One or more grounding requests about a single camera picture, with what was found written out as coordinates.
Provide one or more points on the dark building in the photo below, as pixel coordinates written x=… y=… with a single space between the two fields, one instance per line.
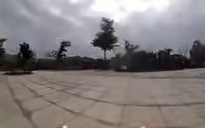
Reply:
x=201 y=52

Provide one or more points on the tall dark tree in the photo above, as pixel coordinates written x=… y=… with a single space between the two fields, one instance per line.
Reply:
x=105 y=38

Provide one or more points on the dark bushes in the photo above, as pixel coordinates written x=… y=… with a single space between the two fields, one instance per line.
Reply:
x=146 y=60

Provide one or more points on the grey stone paved plaza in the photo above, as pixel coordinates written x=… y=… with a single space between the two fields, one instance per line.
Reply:
x=100 y=100

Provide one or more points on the dark hedge row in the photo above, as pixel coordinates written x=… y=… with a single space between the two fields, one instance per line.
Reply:
x=73 y=63

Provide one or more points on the leaning dark tree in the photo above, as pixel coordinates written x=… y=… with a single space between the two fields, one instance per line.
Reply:
x=61 y=50

